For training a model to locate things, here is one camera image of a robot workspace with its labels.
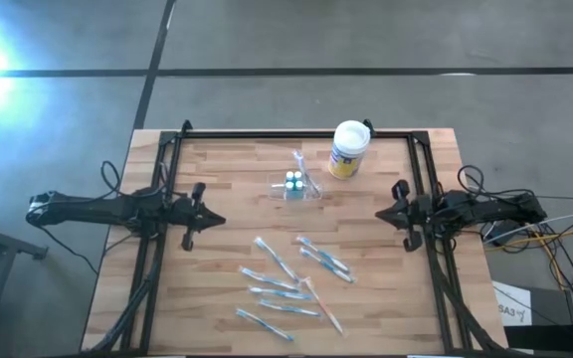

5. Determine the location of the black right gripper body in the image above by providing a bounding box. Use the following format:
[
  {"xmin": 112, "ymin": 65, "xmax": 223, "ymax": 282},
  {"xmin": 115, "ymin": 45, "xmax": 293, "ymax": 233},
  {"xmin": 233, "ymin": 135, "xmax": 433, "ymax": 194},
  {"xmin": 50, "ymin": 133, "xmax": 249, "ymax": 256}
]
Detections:
[{"xmin": 391, "ymin": 179, "xmax": 437, "ymax": 254}]

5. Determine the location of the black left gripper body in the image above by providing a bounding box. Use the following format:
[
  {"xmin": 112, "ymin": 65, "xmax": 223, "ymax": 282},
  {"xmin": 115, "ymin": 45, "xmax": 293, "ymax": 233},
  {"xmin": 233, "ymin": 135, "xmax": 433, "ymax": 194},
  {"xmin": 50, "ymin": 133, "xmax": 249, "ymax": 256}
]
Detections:
[{"xmin": 166, "ymin": 181, "xmax": 207, "ymax": 253}]

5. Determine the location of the white disinfecting wipes canister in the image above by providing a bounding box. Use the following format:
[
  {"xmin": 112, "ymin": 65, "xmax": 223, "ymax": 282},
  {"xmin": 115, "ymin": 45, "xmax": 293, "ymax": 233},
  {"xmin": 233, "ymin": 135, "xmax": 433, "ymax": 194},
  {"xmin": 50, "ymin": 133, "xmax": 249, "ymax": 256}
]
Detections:
[{"xmin": 327, "ymin": 119, "xmax": 371, "ymax": 181}]

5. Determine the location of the black case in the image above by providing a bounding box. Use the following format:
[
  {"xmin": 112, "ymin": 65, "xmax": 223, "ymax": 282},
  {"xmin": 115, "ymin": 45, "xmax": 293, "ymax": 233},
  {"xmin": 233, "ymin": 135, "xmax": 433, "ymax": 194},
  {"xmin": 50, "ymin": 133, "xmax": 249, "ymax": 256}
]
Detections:
[{"xmin": 503, "ymin": 285, "xmax": 573, "ymax": 355}]

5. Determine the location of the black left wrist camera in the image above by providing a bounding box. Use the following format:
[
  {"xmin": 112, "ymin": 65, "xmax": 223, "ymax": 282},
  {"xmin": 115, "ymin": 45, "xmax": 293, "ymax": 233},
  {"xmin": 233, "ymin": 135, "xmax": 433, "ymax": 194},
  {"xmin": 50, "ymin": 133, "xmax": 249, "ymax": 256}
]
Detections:
[{"xmin": 166, "ymin": 197, "xmax": 191, "ymax": 225}]

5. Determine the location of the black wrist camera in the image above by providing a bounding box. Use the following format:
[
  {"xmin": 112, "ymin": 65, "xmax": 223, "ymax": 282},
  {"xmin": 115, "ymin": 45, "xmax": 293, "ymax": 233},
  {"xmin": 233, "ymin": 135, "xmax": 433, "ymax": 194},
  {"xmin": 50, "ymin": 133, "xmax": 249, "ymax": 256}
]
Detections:
[
  {"xmin": 415, "ymin": 196, "xmax": 440, "ymax": 225},
  {"xmin": 166, "ymin": 197, "xmax": 191, "ymax": 225}
]

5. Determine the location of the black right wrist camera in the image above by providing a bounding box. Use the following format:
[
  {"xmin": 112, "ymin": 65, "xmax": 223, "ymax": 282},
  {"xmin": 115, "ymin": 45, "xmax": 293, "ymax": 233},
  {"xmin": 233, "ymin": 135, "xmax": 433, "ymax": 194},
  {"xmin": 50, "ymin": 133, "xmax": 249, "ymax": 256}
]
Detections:
[{"xmin": 415, "ymin": 196, "xmax": 440, "ymax": 225}]

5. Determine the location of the black aluminium table frame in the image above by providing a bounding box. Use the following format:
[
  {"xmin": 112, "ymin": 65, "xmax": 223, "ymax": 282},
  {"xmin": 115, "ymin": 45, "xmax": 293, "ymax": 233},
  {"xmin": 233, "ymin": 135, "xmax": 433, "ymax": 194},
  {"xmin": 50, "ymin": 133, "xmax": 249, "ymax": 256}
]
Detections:
[{"xmin": 87, "ymin": 118, "xmax": 511, "ymax": 355}]

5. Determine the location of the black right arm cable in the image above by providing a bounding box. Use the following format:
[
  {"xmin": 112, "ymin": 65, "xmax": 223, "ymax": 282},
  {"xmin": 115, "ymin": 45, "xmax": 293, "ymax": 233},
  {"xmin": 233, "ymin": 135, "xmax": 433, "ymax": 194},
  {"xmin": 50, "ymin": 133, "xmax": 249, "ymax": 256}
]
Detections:
[{"xmin": 457, "ymin": 163, "xmax": 536, "ymax": 200}]

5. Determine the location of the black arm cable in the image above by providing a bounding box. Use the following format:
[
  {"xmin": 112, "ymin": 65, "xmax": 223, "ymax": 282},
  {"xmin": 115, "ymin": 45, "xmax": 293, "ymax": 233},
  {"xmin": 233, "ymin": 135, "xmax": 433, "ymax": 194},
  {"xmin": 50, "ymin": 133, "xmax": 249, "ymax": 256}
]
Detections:
[
  {"xmin": 457, "ymin": 163, "xmax": 536, "ymax": 200},
  {"xmin": 97, "ymin": 158, "xmax": 168, "ymax": 200}
]

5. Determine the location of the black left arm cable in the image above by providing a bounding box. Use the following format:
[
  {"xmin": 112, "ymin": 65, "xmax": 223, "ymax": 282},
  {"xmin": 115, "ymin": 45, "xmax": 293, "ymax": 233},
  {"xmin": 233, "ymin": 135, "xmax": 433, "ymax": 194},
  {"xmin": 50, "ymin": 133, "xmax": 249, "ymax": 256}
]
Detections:
[{"xmin": 97, "ymin": 158, "xmax": 168, "ymax": 200}]

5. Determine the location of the white cable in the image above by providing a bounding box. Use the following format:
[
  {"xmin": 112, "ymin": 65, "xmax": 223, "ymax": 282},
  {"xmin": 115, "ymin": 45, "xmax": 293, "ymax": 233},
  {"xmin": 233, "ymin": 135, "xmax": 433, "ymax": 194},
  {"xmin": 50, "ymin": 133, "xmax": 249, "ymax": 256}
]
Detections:
[{"xmin": 482, "ymin": 212, "xmax": 573, "ymax": 246}]

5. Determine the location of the black floor cable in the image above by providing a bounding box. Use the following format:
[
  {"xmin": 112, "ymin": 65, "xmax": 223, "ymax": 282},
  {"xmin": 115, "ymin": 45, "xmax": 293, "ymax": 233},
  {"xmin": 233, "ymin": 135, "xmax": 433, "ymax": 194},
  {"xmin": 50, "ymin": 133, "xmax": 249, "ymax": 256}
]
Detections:
[{"xmin": 484, "ymin": 218, "xmax": 573, "ymax": 255}]

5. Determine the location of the cables and equipment at right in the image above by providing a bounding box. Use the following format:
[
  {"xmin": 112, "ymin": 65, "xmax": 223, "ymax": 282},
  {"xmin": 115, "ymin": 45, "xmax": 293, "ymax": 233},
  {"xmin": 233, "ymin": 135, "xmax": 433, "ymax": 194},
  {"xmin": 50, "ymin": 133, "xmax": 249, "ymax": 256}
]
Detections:
[{"xmin": 484, "ymin": 226, "xmax": 573, "ymax": 324}]

